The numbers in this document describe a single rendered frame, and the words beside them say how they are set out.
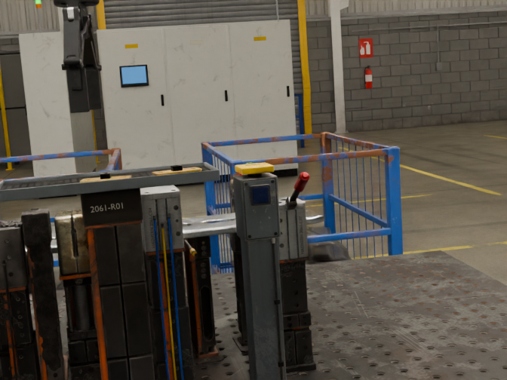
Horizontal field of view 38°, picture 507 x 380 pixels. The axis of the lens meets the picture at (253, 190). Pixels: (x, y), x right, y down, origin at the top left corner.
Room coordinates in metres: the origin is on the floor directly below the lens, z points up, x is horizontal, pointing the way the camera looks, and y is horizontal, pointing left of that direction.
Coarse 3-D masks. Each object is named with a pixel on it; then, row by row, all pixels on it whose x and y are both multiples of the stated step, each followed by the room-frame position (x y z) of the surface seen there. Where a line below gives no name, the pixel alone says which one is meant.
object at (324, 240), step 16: (208, 144) 4.33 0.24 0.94; (224, 144) 4.49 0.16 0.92; (240, 144) 4.50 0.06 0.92; (320, 144) 4.61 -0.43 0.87; (336, 144) 4.39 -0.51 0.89; (352, 144) 4.04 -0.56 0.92; (368, 144) 3.78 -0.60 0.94; (208, 160) 4.44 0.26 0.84; (224, 160) 3.55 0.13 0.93; (240, 160) 3.34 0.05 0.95; (256, 160) 3.34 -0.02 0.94; (272, 160) 3.35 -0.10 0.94; (288, 160) 3.36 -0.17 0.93; (304, 160) 3.38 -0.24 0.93; (320, 160) 3.39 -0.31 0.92; (208, 192) 4.44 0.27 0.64; (400, 192) 3.45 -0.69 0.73; (208, 208) 4.38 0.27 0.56; (224, 208) 3.79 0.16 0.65; (352, 208) 4.09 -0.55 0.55; (400, 208) 3.45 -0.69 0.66; (352, 224) 4.15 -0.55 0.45; (384, 224) 3.60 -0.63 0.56; (400, 224) 3.45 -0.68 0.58; (320, 240) 3.39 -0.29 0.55; (336, 240) 3.40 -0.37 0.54; (400, 240) 3.45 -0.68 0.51; (320, 256) 3.64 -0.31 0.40; (336, 256) 3.77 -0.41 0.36; (224, 272) 4.36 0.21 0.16
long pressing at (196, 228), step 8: (200, 216) 1.73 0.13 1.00; (208, 216) 1.72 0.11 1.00; (216, 216) 1.71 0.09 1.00; (224, 216) 1.71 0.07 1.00; (232, 216) 1.70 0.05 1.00; (312, 216) 1.62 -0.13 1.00; (320, 216) 1.63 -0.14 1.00; (184, 224) 1.66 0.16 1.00; (192, 224) 1.64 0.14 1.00; (200, 224) 1.64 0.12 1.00; (208, 224) 1.63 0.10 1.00; (216, 224) 1.62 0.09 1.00; (224, 224) 1.62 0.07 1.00; (232, 224) 1.61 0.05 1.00; (184, 232) 1.55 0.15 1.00; (192, 232) 1.55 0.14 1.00; (200, 232) 1.56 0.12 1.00; (208, 232) 1.56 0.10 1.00; (216, 232) 1.57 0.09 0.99; (224, 232) 1.57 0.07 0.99; (232, 232) 1.57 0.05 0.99; (56, 240) 1.57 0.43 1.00; (56, 248) 1.49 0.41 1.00
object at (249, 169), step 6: (264, 162) 1.37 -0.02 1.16; (240, 168) 1.31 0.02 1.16; (246, 168) 1.31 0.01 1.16; (252, 168) 1.31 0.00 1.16; (258, 168) 1.31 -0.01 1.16; (264, 168) 1.31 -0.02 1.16; (270, 168) 1.31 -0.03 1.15; (246, 174) 1.31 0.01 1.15; (252, 174) 1.33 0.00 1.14; (258, 174) 1.33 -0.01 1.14
